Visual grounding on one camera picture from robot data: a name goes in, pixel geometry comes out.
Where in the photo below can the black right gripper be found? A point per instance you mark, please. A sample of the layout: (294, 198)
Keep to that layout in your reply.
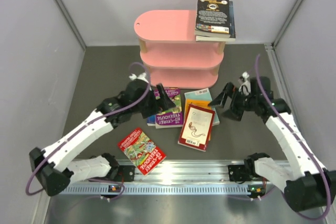
(229, 90)

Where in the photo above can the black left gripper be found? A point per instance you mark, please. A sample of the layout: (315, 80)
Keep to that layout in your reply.
(165, 103)

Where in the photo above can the purple 117-storey treehouse book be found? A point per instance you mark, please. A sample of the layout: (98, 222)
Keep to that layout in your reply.
(171, 117)

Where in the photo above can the red cream pocket-watch book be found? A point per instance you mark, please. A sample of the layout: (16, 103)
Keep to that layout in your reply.
(181, 141)

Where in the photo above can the blue nineteen eighty-four book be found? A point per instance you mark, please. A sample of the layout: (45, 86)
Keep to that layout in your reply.
(232, 24)

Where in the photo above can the black back cover book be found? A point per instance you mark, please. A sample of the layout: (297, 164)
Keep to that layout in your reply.
(214, 16)

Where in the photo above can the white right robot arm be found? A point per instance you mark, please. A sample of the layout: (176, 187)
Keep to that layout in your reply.
(308, 183)

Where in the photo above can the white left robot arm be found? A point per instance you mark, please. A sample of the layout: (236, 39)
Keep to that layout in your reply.
(55, 166)

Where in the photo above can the blue fantasy cover book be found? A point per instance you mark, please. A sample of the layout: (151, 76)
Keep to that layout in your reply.
(151, 120)

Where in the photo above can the orange cover book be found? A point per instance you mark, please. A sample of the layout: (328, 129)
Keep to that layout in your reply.
(199, 119)

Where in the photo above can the teal back cover book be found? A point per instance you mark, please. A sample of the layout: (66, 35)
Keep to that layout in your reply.
(200, 98)

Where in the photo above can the red 13-storey treehouse book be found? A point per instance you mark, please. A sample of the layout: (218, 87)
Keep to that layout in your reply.
(143, 153)

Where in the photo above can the pink three-tier shelf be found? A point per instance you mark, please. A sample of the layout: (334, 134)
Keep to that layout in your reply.
(171, 53)

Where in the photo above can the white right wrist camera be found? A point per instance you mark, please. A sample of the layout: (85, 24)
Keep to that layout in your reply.
(245, 86)

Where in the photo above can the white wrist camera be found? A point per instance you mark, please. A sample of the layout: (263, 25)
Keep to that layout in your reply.
(143, 76)
(245, 86)

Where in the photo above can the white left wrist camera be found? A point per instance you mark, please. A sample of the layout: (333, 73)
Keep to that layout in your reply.
(143, 76)

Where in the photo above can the aluminium mounting rail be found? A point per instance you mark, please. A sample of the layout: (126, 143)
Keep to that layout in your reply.
(188, 177)

